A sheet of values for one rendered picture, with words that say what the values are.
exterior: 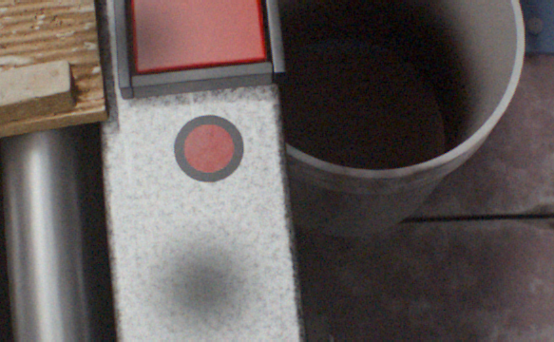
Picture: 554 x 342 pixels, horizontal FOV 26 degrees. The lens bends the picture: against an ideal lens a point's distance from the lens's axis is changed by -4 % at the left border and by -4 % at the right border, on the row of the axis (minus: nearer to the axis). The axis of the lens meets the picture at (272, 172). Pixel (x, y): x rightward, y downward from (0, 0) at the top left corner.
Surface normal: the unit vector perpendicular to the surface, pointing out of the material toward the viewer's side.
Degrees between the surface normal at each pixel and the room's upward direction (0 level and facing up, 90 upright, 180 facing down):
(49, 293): 4
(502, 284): 0
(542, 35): 0
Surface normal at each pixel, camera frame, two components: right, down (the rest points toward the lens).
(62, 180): 0.53, -0.27
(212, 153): 0.01, -0.25
